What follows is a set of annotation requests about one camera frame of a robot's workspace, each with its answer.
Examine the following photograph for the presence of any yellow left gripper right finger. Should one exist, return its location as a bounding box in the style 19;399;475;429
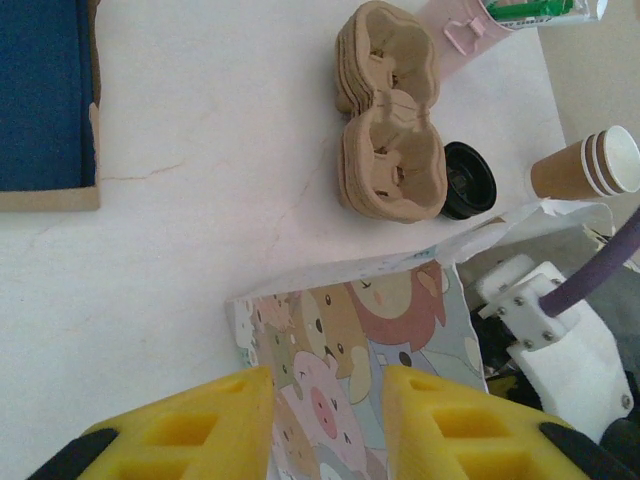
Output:
382;364;640;480

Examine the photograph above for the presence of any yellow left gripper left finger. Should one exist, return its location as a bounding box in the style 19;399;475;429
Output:
24;366;275;480

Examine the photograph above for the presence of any white printed paper bag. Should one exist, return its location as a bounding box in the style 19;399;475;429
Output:
224;198;615;480

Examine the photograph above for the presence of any brown pulp cup carrier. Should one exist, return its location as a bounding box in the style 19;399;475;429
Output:
344;0;448;214

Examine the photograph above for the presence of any blue paper napkin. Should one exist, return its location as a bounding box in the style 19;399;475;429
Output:
0;0;96;192

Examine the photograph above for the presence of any brown paper coffee cup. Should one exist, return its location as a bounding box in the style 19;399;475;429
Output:
588;130;607;197
601;124;640;195
530;137;594;200

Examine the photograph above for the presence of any black plastic lid stack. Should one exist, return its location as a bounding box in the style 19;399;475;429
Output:
438;141;499;222

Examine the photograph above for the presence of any brown pulp carrier stack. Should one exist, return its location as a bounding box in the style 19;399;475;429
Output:
333;0;449;225

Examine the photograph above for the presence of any brown cardboard tray box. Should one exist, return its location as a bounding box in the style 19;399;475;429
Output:
0;0;105;214

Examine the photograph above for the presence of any pink straw holder cup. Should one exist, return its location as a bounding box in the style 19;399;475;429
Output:
418;0;544;57

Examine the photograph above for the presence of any green wrapped drinking straw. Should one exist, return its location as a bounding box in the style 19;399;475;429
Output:
485;0;577;25

